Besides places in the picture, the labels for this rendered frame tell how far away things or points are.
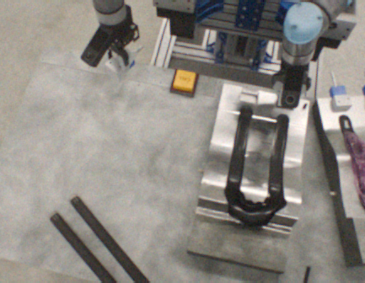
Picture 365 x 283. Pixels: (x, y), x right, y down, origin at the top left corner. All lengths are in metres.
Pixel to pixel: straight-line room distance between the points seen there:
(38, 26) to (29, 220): 1.60
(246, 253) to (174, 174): 0.31
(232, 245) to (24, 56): 1.79
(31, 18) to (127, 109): 1.49
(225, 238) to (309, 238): 0.25
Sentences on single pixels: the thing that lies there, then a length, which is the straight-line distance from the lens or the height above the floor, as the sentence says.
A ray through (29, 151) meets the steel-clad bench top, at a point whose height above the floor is 0.80.
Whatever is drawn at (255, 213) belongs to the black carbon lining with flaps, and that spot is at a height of 0.87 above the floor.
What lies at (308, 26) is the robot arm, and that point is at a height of 1.29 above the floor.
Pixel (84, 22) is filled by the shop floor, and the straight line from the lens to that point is 2.58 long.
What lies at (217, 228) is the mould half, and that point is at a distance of 1.12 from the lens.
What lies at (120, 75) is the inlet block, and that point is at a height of 0.94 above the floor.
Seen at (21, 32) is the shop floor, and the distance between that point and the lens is 2.65.
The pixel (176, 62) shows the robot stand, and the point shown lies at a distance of 2.10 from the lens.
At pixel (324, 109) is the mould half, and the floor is 0.86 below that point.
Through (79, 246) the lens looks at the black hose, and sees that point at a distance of 1.15.
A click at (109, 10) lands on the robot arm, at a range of 1.00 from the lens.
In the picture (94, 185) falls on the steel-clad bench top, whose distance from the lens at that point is 1.23.
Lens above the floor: 1.95
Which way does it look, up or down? 67 degrees down
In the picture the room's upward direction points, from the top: 1 degrees clockwise
